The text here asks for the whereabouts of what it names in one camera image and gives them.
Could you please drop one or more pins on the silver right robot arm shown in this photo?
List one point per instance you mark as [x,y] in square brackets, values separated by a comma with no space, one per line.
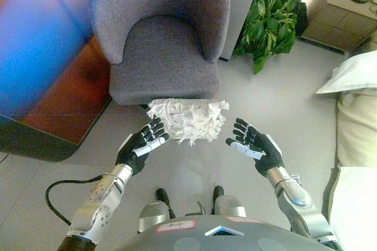
[297,201]

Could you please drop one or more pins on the beige drawer nightstand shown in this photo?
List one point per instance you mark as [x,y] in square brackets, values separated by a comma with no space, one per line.
[338,24]

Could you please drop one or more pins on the brown wooden table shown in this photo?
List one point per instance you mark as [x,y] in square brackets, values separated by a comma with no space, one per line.
[59,92]

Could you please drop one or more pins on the silver robot leg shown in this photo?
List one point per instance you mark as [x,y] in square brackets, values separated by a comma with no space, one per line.
[153,212]
[229,205]

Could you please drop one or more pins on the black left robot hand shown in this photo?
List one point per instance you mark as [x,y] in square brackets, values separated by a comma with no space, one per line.
[132,151]

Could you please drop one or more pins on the white fringed throw pillow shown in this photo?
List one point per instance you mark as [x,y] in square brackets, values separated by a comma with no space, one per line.
[188,121]

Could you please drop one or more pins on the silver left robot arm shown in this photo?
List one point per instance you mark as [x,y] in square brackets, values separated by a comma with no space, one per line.
[100,201]

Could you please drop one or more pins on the cream bed cover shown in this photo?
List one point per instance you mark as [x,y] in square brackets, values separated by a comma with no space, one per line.
[356,133]

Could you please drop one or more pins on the silver right robot leg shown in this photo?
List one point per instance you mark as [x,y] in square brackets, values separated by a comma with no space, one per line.
[229,205]

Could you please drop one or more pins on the grey robot torso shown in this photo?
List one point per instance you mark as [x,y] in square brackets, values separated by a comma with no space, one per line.
[224,240]

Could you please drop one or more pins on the green leafy potted plant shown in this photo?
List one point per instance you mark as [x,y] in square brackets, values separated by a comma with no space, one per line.
[265,27]

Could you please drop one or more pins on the white bed pillow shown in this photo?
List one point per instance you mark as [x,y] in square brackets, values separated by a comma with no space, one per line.
[353,74]

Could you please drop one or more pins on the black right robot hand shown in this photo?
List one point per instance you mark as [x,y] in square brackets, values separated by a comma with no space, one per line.
[268,153]

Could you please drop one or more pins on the silver left robot leg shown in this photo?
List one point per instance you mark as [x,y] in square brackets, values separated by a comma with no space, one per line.
[153,212]

